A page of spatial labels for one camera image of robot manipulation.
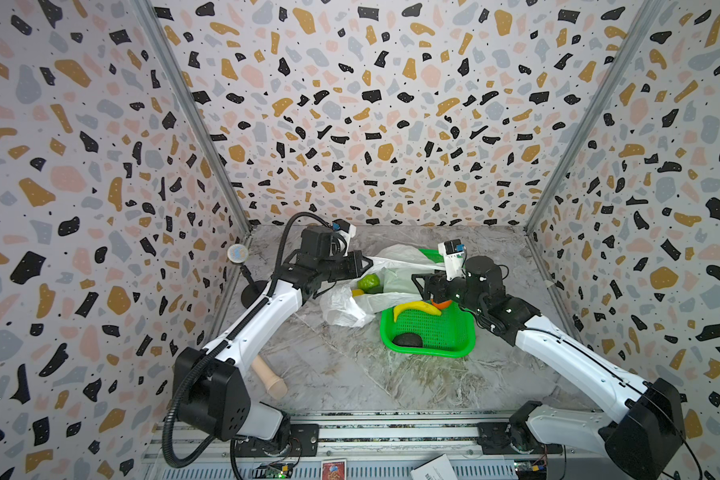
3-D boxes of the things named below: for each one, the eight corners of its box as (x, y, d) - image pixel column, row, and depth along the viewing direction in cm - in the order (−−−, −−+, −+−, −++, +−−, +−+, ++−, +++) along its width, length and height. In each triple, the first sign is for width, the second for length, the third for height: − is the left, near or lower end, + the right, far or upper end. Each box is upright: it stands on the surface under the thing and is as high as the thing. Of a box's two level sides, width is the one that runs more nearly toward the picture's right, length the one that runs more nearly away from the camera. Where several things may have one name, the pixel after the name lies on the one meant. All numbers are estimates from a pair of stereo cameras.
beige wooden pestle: (276, 403, 81) (271, 399, 78) (253, 366, 88) (248, 361, 84) (290, 391, 83) (287, 386, 80) (267, 356, 90) (263, 350, 86)
